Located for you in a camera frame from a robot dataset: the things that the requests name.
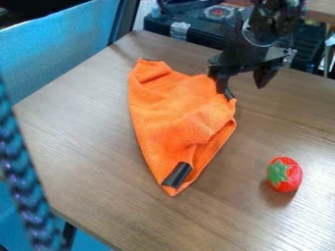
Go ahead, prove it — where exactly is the black equipment case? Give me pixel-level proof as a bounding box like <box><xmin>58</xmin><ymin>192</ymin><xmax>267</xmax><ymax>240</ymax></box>
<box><xmin>142</xmin><ymin>0</ymin><xmax>329</xmax><ymax>75</ymax></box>

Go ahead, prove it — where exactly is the red toy strawberry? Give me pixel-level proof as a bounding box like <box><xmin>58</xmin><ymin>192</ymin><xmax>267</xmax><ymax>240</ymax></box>
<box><xmin>265</xmin><ymin>156</ymin><xmax>304</xmax><ymax>193</ymax></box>

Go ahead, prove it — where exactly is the orange cloth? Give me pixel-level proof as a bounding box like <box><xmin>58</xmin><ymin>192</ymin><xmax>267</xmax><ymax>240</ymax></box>
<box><xmin>126</xmin><ymin>57</ymin><xmax>240</xmax><ymax>197</ymax></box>

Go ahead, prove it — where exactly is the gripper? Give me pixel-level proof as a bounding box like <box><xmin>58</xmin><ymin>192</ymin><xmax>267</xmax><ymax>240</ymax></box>
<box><xmin>205</xmin><ymin>20</ymin><xmax>299</xmax><ymax>95</ymax></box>

